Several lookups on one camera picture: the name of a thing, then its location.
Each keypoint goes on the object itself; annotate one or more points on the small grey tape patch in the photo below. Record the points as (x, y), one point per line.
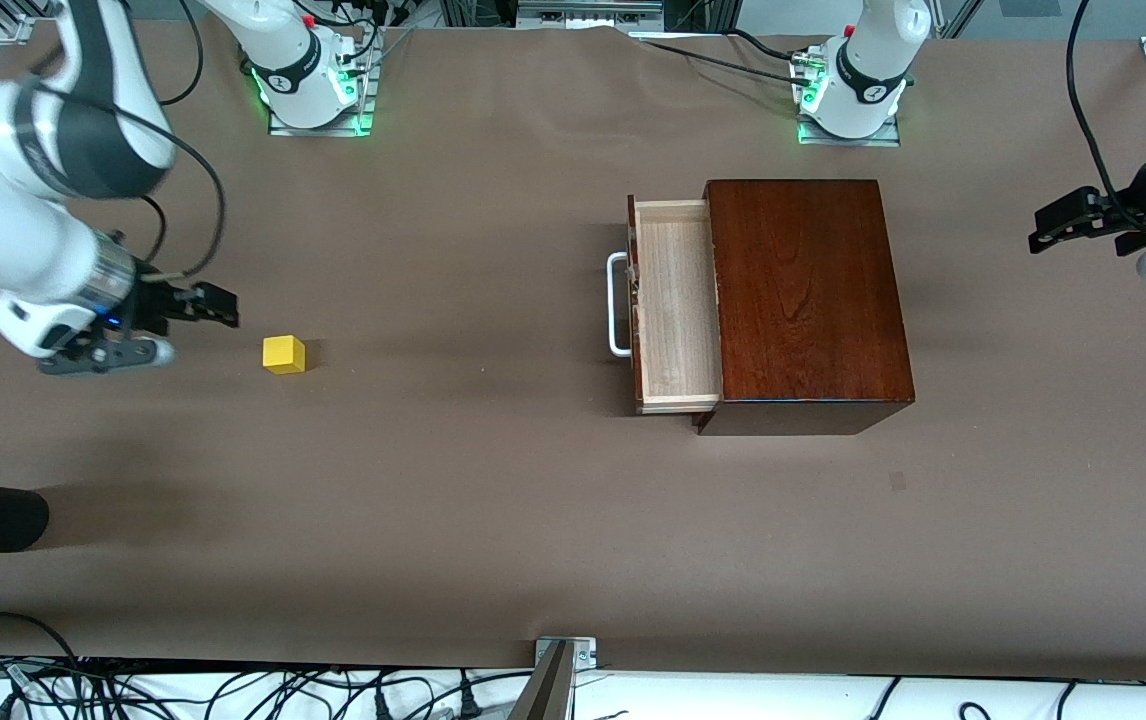
(897, 480)

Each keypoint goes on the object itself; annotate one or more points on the grey metal post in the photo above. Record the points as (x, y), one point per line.
(545, 690)

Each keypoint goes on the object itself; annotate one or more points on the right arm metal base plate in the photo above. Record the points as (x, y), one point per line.
(318, 131)

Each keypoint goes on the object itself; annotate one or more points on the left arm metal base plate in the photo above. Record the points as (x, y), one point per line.
(848, 142)

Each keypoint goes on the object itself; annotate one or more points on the small metal table bracket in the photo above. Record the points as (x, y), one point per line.
(583, 652)

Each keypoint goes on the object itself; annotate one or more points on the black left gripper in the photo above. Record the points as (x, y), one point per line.
(1109, 215)

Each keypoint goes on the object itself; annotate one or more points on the yellow cube block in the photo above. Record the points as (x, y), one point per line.
(283, 355)

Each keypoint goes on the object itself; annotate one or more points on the brown paper table cover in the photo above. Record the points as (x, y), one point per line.
(433, 500)

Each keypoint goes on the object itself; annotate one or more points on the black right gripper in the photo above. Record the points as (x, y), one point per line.
(155, 304)

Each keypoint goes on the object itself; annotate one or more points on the grey metal device box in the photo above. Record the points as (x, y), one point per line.
(588, 12)

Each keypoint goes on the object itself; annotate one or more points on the black power plug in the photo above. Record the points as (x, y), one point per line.
(469, 702)
(383, 706)

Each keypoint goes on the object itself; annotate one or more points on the dark wooden cabinet box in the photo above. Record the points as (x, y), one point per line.
(803, 290)

